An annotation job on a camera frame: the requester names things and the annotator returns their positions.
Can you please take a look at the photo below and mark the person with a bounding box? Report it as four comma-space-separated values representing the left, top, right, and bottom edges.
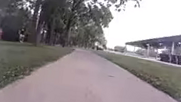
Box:
17, 28, 27, 44

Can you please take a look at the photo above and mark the row of tall trees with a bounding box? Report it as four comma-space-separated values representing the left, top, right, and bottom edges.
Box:
0, 0, 145, 60

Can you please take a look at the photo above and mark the wide grass lawn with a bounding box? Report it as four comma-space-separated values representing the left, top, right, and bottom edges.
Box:
0, 37, 76, 102

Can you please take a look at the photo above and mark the dark container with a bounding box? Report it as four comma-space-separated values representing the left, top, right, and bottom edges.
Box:
158, 52, 172, 63
170, 54, 180, 64

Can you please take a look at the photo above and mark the distant building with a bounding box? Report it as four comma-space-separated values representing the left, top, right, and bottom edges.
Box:
113, 44, 127, 54

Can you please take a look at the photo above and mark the vehicle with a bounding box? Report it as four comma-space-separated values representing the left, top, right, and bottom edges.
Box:
95, 45, 105, 53

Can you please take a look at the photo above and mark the open roofed shelter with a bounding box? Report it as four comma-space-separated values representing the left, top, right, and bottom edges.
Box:
123, 22, 181, 65

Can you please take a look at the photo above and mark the grey asphalt path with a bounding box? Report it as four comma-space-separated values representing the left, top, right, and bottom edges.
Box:
0, 38, 181, 102

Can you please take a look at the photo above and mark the grey road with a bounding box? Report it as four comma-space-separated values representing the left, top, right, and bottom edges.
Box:
104, 49, 181, 70

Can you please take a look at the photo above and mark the grass verge strip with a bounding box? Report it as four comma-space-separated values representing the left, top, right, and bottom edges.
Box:
87, 48, 181, 102

